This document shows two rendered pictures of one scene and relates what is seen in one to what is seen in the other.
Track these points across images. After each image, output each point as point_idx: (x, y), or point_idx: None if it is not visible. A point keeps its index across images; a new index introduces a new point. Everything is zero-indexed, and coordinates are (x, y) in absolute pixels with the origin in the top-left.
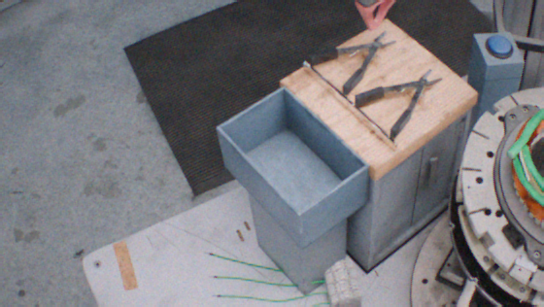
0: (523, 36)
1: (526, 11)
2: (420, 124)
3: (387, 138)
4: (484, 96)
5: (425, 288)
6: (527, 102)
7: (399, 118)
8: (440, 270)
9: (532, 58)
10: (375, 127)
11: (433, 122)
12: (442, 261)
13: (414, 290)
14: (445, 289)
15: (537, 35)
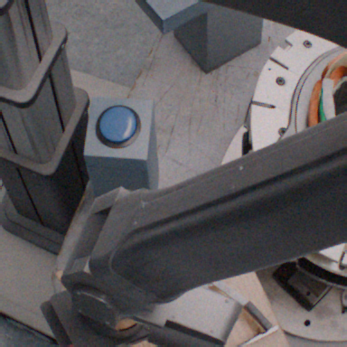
0: (37, 68)
1: (31, 50)
2: (249, 293)
3: (267, 334)
4: (149, 178)
5: (314, 323)
6: (272, 141)
7: (256, 315)
8: (306, 304)
9: (55, 65)
10: (248, 343)
11: (251, 276)
12: (291, 299)
13: (314, 335)
14: (324, 302)
15: (46, 46)
